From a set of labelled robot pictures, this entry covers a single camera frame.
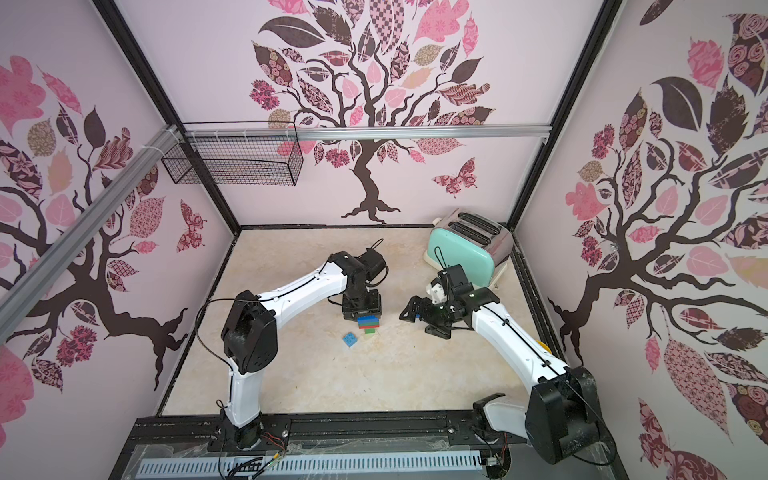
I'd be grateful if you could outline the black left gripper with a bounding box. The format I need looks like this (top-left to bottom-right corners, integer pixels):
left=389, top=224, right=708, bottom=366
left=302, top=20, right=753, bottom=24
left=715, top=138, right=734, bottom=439
left=344, top=284, right=383, bottom=321

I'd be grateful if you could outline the long blue lego brick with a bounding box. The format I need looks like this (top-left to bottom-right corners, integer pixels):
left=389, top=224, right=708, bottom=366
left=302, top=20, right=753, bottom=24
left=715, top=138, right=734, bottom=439
left=357, top=316, right=380, bottom=325

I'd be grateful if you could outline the small light blue lego brick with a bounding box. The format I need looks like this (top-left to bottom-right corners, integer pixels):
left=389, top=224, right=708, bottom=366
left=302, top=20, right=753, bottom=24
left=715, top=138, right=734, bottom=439
left=342, top=333, right=358, bottom=347

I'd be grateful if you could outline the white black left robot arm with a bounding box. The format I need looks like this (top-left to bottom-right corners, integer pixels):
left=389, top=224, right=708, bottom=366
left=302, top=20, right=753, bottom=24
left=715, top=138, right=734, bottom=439
left=221, top=247, right=388, bottom=450

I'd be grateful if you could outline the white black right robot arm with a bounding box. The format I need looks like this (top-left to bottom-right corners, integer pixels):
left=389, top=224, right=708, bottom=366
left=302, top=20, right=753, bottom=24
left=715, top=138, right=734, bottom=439
left=399, top=288, right=618, bottom=466

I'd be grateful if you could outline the mint green toaster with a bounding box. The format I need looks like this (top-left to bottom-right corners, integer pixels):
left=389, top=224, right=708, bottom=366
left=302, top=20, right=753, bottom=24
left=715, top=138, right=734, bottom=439
left=423, top=208, right=515, bottom=288

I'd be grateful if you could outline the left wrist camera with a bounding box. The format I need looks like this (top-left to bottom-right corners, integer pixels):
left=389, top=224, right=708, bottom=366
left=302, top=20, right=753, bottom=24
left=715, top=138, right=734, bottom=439
left=357, top=247, right=389, bottom=288

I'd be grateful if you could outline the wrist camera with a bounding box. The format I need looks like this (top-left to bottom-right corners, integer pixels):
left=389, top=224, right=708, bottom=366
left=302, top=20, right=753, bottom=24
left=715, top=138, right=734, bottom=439
left=357, top=247, right=389, bottom=288
left=426, top=265, right=474, bottom=304

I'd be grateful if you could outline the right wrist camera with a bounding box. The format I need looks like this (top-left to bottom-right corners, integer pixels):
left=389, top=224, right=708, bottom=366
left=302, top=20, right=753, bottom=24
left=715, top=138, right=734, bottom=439
left=426, top=265, right=474, bottom=304

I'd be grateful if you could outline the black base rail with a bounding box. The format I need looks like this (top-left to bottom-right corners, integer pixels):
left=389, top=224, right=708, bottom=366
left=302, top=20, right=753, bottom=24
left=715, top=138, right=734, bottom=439
left=126, top=404, right=530, bottom=452

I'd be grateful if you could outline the aluminium rail back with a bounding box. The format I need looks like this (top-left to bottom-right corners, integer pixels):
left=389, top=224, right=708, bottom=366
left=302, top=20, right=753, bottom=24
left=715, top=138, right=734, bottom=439
left=184, top=123, right=552, bottom=141

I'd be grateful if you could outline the aluminium rail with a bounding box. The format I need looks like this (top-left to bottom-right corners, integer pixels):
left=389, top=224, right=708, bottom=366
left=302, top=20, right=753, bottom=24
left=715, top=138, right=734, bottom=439
left=184, top=123, right=552, bottom=141
left=1, top=125, right=180, bottom=342

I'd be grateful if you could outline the black wire basket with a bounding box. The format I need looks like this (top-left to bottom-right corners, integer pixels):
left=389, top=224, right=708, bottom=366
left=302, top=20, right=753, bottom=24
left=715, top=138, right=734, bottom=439
left=162, top=120, right=304, bottom=186

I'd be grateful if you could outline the white slotted cable duct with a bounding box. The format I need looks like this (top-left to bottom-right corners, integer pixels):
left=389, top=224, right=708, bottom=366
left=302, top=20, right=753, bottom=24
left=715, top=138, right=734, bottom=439
left=133, top=451, right=485, bottom=479

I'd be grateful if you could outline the aluminium rail left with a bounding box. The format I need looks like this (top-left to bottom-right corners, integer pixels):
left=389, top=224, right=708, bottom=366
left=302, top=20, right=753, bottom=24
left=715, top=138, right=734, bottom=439
left=1, top=125, right=180, bottom=342

